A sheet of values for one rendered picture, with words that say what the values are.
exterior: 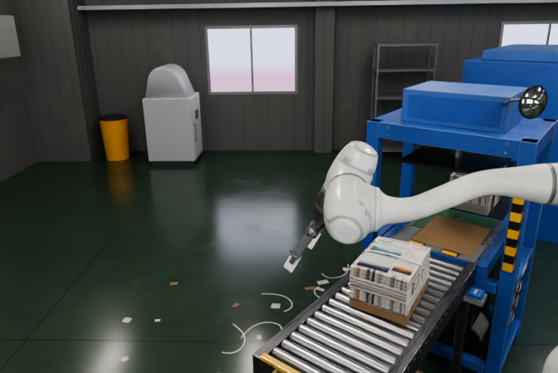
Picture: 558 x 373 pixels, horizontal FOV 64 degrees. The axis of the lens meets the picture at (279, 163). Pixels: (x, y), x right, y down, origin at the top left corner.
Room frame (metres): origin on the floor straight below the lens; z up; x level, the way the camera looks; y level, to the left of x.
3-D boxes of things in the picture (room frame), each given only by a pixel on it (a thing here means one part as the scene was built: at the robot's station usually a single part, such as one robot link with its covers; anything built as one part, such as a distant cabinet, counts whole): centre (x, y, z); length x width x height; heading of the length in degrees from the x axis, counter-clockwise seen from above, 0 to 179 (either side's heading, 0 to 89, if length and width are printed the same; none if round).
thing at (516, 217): (2.16, -1.26, 1.05); 0.05 x 0.05 x 0.45; 51
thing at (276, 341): (2.07, -0.31, 0.74); 1.34 x 0.05 x 0.12; 141
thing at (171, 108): (7.06, 1.67, 0.77); 0.78 x 0.66 x 1.54; 88
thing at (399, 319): (1.87, -0.50, 0.83); 0.29 x 0.16 x 0.04; 57
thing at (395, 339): (1.77, -0.39, 0.78); 0.47 x 0.05 x 0.05; 51
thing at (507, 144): (2.71, -1.14, 1.50); 0.94 x 0.68 x 0.10; 51
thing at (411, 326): (1.87, -0.47, 0.78); 0.47 x 0.05 x 0.05; 51
